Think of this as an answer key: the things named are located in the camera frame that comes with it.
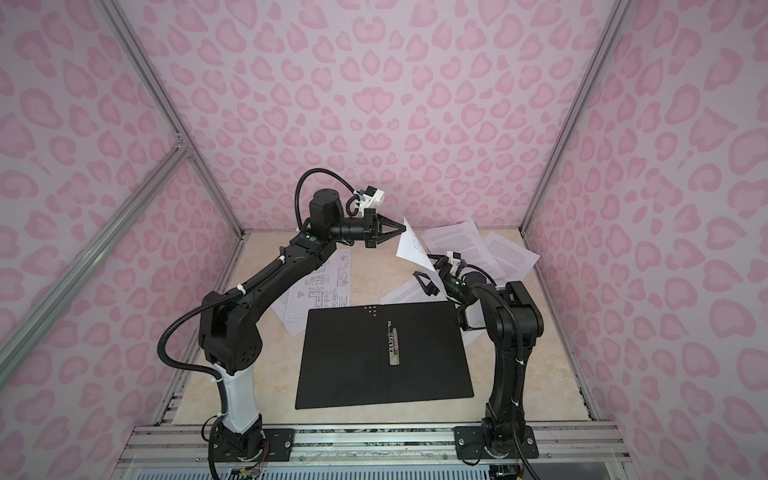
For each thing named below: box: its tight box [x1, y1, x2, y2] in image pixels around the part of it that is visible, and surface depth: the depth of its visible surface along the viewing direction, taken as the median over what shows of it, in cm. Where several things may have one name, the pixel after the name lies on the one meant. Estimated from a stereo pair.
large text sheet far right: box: [421, 220, 506, 282], surface depth 119 cm
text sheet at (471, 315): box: [380, 280, 486, 347], surface depth 94 cm
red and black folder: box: [295, 301, 475, 410], surface depth 89 cm
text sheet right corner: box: [482, 231, 541, 283], surface depth 112 cm
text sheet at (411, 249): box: [396, 216, 438, 274], surface depth 74 cm
